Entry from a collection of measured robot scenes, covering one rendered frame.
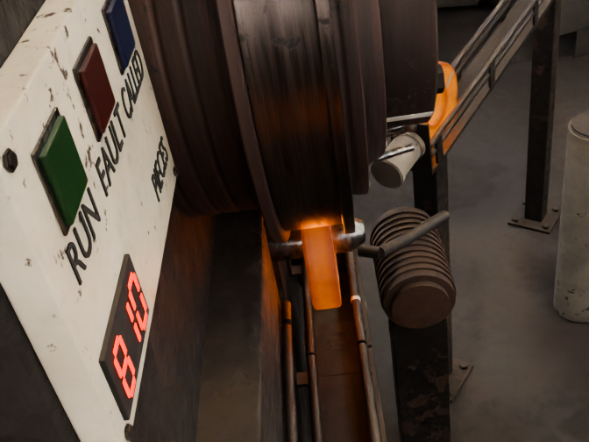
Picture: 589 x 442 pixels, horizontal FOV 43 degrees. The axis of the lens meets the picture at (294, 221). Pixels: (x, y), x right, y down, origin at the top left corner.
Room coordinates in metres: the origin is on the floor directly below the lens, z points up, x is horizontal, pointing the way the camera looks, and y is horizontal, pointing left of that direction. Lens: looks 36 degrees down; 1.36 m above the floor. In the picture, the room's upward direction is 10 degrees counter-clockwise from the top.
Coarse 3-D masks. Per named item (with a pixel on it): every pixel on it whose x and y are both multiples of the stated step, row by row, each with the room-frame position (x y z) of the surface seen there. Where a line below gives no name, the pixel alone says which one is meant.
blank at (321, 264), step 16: (304, 240) 0.65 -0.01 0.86; (320, 240) 0.64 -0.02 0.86; (304, 256) 0.64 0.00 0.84; (320, 256) 0.63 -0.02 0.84; (320, 272) 0.63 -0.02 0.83; (336, 272) 0.63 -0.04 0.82; (320, 288) 0.63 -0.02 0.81; (336, 288) 0.62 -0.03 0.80; (320, 304) 0.63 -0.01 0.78; (336, 304) 0.63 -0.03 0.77
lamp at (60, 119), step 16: (64, 128) 0.30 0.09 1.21; (48, 144) 0.28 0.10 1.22; (64, 144) 0.30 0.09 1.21; (48, 160) 0.27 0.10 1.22; (64, 160) 0.29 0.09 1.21; (80, 160) 0.31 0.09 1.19; (48, 176) 0.27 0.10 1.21; (64, 176) 0.28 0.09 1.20; (80, 176) 0.30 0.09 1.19; (64, 192) 0.28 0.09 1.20; (80, 192) 0.29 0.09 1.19; (64, 208) 0.27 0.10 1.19
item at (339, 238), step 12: (336, 228) 0.69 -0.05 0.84; (360, 228) 0.69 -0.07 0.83; (288, 240) 0.69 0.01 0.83; (300, 240) 0.69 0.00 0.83; (336, 240) 0.68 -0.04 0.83; (348, 240) 0.68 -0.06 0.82; (360, 240) 0.68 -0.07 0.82; (276, 252) 0.68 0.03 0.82; (288, 252) 0.68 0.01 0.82; (300, 252) 0.68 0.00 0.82; (336, 252) 0.68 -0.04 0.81
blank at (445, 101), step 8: (440, 64) 1.17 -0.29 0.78; (448, 64) 1.19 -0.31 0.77; (448, 72) 1.18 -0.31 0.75; (448, 80) 1.18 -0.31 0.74; (456, 80) 1.21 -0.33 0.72; (448, 88) 1.18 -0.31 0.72; (456, 88) 1.21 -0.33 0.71; (440, 96) 1.19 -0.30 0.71; (448, 96) 1.18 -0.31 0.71; (456, 96) 1.21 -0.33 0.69; (440, 104) 1.18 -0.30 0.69; (448, 104) 1.18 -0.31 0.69; (440, 112) 1.18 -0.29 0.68; (448, 112) 1.18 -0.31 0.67; (432, 120) 1.17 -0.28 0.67; (440, 120) 1.16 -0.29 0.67; (432, 128) 1.14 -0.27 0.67
